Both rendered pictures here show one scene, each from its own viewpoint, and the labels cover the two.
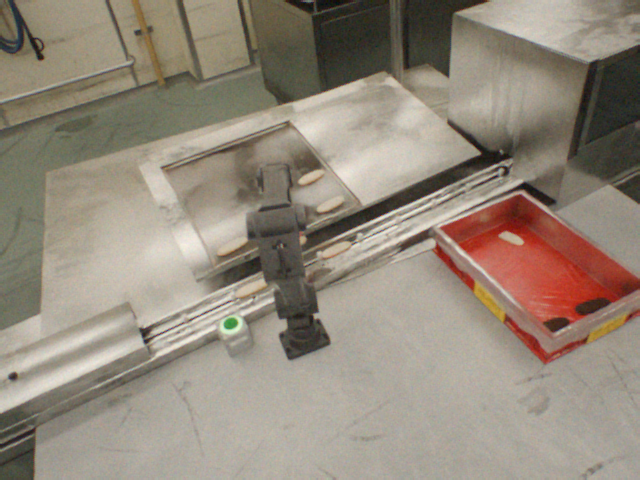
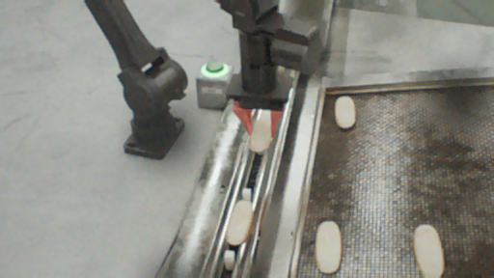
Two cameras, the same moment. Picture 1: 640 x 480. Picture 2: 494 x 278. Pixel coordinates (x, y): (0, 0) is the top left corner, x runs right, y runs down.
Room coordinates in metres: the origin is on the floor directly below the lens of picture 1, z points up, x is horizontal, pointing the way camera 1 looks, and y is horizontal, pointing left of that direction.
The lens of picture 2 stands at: (1.56, -0.59, 1.57)
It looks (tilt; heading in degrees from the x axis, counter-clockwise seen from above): 39 degrees down; 124
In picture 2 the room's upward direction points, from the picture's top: 1 degrees counter-clockwise
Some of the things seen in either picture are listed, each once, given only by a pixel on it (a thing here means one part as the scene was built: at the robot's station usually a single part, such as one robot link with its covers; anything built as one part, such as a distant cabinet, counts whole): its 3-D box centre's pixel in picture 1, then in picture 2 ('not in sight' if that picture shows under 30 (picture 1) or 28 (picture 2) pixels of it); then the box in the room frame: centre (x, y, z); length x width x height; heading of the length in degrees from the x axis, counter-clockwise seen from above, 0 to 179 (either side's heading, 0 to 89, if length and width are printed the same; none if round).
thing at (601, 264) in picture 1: (531, 266); not in sight; (0.95, -0.55, 0.87); 0.49 x 0.34 x 0.10; 19
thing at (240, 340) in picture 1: (235, 337); (217, 91); (0.88, 0.26, 0.84); 0.08 x 0.08 x 0.11; 23
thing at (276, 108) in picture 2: not in sight; (264, 112); (1.12, 0.09, 0.98); 0.07 x 0.07 x 0.09; 23
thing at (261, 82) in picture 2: not in sight; (259, 75); (1.11, 0.09, 1.05); 0.10 x 0.07 x 0.07; 23
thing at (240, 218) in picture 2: (336, 249); (239, 220); (1.15, -0.04, 0.86); 0.10 x 0.04 x 0.01; 113
